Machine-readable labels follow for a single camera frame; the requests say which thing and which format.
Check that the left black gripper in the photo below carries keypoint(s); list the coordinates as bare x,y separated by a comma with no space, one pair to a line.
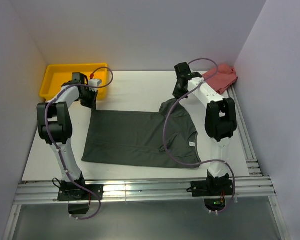
92,104

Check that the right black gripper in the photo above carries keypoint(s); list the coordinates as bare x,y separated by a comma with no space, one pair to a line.
176,93

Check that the dark green t-shirt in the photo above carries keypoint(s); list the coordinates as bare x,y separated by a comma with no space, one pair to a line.
135,138

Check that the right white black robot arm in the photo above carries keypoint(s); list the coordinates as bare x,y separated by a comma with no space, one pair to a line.
220,118

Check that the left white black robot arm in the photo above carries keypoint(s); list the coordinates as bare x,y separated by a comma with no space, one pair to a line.
56,129

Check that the yellow plastic tray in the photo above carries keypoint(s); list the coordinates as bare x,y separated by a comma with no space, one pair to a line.
58,74

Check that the folded pink t-shirt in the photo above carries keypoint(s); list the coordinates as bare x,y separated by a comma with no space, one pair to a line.
224,78

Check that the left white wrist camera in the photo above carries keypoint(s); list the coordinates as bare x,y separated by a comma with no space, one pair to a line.
95,83

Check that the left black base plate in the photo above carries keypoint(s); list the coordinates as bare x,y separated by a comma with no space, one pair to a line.
74,193

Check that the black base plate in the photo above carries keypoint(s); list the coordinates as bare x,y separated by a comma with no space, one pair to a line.
74,193
211,188

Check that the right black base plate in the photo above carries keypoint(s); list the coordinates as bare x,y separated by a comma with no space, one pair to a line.
211,188

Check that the right side aluminium rail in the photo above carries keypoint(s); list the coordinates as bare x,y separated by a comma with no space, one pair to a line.
250,156

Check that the front aluminium rail frame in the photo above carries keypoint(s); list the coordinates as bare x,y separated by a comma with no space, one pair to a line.
43,193

